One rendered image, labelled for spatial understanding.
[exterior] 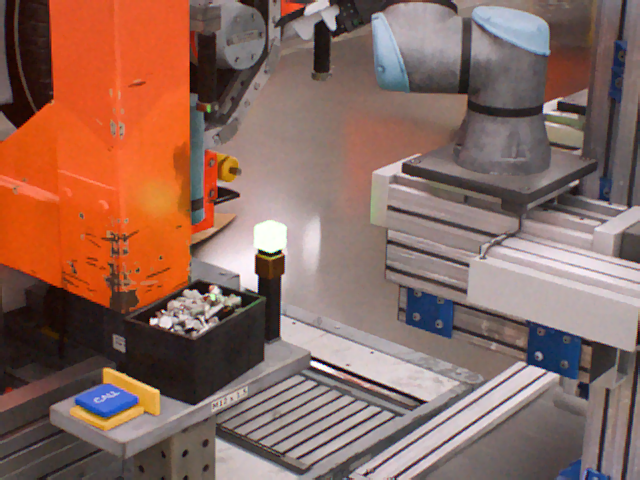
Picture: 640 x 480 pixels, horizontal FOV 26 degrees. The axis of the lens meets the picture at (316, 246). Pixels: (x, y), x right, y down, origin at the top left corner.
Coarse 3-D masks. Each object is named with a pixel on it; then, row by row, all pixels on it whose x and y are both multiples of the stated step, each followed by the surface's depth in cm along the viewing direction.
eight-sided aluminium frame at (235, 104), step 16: (256, 0) 300; (272, 0) 298; (272, 16) 299; (272, 32) 301; (272, 48) 302; (256, 64) 302; (272, 64) 303; (240, 80) 303; (256, 80) 301; (224, 96) 301; (240, 96) 299; (256, 96) 302; (224, 112) 301; (240, 112) 299; (208, 128) 294; (224, 128) 296; (208, 144) 294
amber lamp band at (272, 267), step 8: (256, 256) 229; (264, 256) 228; (280, 256) 229; (256, 264) 229; (264, 264) 228; (272, 264) 228; (280, 264) 229; (256, 272) 230; (264, 272) 229; (272, 272) 228; (280, 272) 230
